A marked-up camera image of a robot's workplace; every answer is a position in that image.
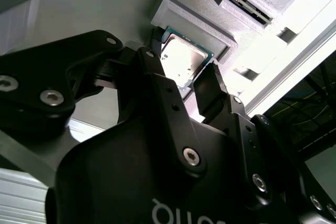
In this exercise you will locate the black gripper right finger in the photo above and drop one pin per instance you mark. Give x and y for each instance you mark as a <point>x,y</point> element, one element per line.
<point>252,155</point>

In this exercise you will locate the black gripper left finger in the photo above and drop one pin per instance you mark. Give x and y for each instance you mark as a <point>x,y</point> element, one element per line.
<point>39,72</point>

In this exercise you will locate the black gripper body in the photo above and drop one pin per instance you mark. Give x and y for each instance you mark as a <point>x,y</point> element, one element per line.
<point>131,182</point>

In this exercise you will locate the silver CPU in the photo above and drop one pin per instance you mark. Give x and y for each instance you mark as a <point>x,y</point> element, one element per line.
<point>181,58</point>

